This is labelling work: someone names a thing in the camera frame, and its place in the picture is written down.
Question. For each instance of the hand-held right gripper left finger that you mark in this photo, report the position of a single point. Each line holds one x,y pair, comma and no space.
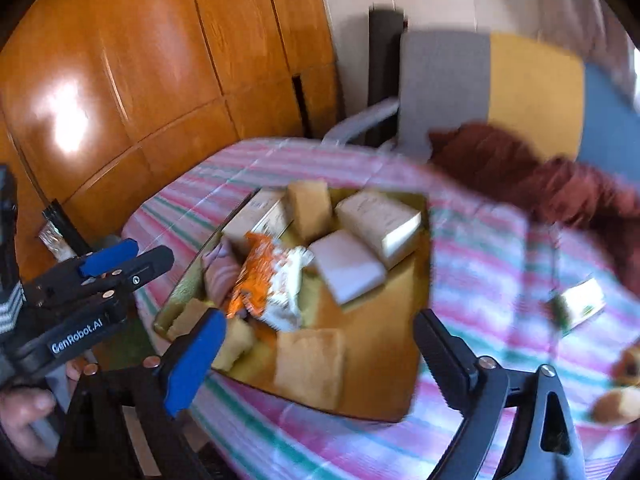
192,360

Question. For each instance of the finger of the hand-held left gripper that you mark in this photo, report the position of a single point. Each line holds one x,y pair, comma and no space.
107,257
145,265

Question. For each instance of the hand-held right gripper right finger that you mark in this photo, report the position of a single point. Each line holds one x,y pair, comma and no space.
442,355

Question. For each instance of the gold cardboard tray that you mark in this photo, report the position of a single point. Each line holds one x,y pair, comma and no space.
380,340

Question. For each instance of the pale pink packet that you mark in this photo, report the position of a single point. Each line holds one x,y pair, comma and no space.
220,272

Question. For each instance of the orange snack packet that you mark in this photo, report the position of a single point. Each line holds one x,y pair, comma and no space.
262,280

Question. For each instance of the white sponge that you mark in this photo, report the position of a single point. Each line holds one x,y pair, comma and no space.
347,265

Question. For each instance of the plain beige box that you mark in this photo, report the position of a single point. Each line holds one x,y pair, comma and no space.
375,217

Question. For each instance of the cream round snack packet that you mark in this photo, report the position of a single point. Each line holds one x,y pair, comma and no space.
617,402

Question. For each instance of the person's left hand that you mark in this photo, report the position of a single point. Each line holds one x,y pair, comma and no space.
22,410

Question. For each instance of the silver black foil packet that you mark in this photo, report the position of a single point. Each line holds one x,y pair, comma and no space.
55,242

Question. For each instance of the small white box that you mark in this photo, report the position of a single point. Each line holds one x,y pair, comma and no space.
582,305

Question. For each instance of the wooden wardrobe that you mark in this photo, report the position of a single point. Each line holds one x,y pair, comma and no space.
125,85

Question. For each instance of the maroon quilt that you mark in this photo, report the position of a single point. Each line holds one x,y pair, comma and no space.
550,185

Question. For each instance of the grey chair armrest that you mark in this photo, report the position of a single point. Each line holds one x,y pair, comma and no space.
360,122

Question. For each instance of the grey yellow blue headboard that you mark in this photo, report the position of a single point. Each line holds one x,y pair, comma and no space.
535,85

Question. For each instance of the pink patterned curtain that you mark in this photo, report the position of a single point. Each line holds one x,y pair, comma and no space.
600,20

